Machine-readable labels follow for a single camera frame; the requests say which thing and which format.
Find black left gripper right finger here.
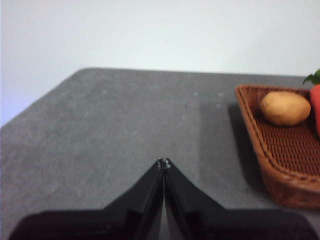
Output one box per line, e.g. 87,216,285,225
163,157,318,240

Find yellow-brown potato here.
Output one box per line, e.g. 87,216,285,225
259,91,312,126

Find brown wicker basket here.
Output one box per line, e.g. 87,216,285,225
234,84,320,210

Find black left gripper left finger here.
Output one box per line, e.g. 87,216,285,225
8,157,166,240

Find orange toy carrot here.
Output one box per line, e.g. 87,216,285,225
302,68,320,138

